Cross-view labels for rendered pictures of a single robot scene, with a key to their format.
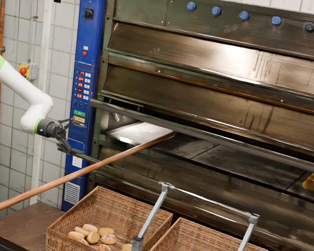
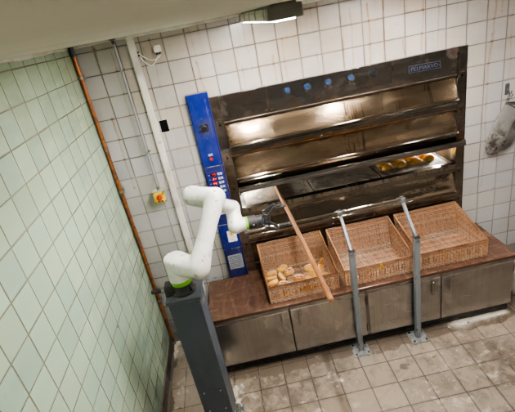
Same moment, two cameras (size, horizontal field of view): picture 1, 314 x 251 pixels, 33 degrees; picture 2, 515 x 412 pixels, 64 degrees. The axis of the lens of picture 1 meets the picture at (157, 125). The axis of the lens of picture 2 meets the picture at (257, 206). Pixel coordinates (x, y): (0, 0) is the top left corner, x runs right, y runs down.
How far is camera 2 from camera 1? 191 cm
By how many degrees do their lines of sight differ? 30
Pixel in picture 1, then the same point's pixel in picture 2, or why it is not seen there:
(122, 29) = (234, 128)
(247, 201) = (363, 195)
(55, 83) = not seen: hidden behind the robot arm
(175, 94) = (294, 154)
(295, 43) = (366, 87)
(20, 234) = (239, 306)
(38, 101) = (234, 208)
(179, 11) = (278, 97)
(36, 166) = not seen: hidden behind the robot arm
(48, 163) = not seen: hidden behind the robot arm
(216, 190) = (341, 200)
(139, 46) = (255, 134)
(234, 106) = (338, 143)
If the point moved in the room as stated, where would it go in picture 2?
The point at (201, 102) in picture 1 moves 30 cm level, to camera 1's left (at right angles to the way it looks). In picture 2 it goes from (315, 150) to (285, 163)
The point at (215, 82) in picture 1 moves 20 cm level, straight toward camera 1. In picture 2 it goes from (320, 134) to (338, 138)
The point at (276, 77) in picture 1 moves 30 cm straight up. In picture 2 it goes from (362, 113) to (359, 72)
